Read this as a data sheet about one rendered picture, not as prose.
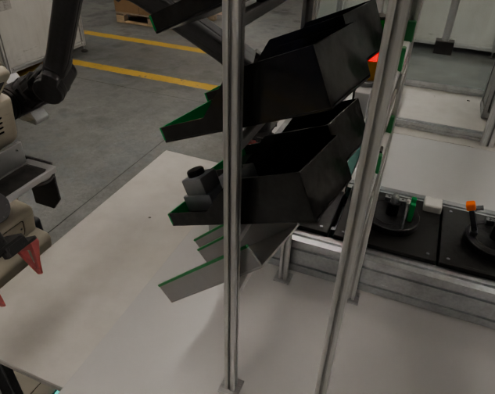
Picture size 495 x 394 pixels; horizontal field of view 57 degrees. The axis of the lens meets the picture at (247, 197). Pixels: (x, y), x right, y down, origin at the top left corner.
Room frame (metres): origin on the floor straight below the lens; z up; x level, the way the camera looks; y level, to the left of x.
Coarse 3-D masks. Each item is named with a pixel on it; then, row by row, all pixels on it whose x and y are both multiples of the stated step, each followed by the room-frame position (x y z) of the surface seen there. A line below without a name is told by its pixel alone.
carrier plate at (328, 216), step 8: (336, 200) 1.01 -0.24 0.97; (328, 208) 0.97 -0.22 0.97; (336, 208) 0.97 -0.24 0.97; (328, 216) 0.93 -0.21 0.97; (304, 224) 0.90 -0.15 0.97; (312, 224) 0.90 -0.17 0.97; (320, 224) 0.90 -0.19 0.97; (328, 224) 0.90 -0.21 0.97; (312, 232) 0.88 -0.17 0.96; (320, 232) 0.87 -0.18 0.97; (328, 232) 0.89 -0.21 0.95
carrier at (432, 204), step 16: (352, 192) 1.05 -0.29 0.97; (384, 208) 0.95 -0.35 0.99; (400, 208) 0.95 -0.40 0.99; (416, 208) 0.98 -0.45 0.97; (432, 208) 0.96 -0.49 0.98; (384, 224) 0.88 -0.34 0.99; (400, 224) 0.87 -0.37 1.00; (416, 224) 0.88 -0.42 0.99; (432, 224) 0.91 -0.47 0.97; (368, 240) 0.84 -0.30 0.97; (384, 240) 0.84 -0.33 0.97; (400, 240) 0.85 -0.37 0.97; (416, 240) 0.85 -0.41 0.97; (432, 240) 0.85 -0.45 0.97; (416, 256) 0.79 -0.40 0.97; (432, 256) 0.79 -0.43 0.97
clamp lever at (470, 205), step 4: (468, 204) 0.86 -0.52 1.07; (472, 204) 0.86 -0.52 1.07; (468, 208) 0.86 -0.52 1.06; (472, 208) 0.86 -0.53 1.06; (476, 208) 0.86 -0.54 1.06; (480, 208) 0.86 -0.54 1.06; (472, 212) 0.86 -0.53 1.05; (472, 216) 0.86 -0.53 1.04; (472, 220) 0.86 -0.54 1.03; (472, 224) 0.86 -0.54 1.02; (472, 228) 0.86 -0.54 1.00; (476, 228) 0.85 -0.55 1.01
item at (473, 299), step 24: (384, 192) 1.07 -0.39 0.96; (408, 192) 1.07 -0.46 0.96; (312, 240) 0.85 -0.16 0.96; (336, 240) 0.85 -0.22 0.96; (312, 264) 0.83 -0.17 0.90; (336, 264) 0.81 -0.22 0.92; (384, 264) 0.77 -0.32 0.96; (408, 264) 0.78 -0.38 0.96; (432, 264) 0.77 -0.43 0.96; (360, 288) 0.78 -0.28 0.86; (384, 288) 0.77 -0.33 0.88; (408, 288) 0.75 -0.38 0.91; (432, 288) 0.73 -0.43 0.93; (456, 288) 0.71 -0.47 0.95; (480, 288) 0.70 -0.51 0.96; (456, 312) 0.71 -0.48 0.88; (480, 312) 0.69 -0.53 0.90
